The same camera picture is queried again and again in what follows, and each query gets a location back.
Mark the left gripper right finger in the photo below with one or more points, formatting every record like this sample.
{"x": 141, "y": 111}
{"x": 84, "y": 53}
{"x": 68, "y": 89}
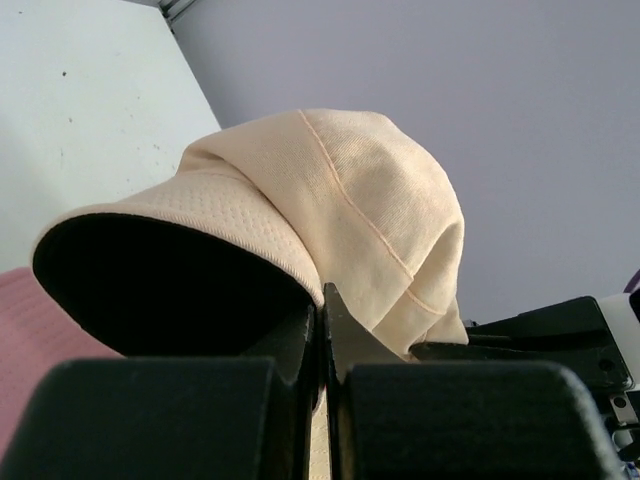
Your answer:
{"x": 454, "y": 419}

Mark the beige bucket hat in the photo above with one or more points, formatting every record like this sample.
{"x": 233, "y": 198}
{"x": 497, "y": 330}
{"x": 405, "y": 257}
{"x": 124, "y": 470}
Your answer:
{"x": 257, "y": 220}

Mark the left aluminium frame post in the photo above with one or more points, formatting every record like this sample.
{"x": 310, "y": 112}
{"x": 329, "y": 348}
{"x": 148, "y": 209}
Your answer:
{"x": 173, "y": 9}

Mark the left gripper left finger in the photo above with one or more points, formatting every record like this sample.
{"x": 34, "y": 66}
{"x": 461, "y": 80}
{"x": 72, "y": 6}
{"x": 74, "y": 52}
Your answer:
{"x": 243, "y": 417}

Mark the pink bucket hat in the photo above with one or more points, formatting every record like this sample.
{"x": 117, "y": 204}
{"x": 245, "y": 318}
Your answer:
{"x": 36, "y": 335}

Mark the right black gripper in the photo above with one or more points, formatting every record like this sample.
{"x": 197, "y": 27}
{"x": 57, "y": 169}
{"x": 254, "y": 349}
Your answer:
{"x": 572, "y": 333}

